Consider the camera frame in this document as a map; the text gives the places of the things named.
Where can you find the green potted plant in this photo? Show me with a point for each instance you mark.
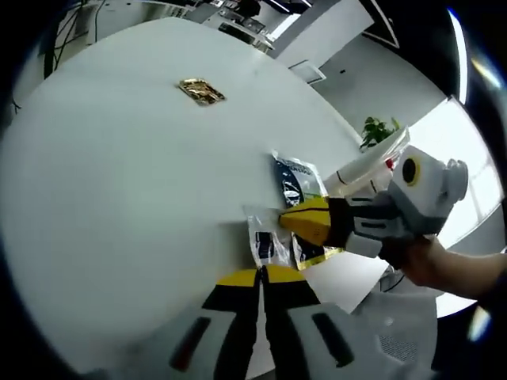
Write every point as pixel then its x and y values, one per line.
pixel 378 132

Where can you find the white skincare tube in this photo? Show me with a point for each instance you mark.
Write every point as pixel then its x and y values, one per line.
pixel 368 160

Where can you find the gold skincare sachet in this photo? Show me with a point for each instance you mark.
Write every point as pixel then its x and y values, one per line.
pixel 202 92

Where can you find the white-backed office chair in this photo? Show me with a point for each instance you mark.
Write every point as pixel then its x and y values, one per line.
pixel 309 72

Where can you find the white mesh office chair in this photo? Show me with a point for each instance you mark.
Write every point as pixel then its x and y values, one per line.
pixel 396 336

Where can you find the clear skincare sachet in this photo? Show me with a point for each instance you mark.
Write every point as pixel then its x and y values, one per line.
pixel 261 237

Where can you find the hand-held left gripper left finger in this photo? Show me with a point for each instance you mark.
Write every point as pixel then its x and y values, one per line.
pixel 222 336

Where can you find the green black skincare sachet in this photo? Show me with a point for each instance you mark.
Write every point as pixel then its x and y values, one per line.
pixel 295 178

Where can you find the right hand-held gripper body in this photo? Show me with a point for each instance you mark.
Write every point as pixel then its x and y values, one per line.
pixel 428 198

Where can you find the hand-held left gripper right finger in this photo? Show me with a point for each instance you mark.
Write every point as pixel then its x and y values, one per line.
pixel 313 340

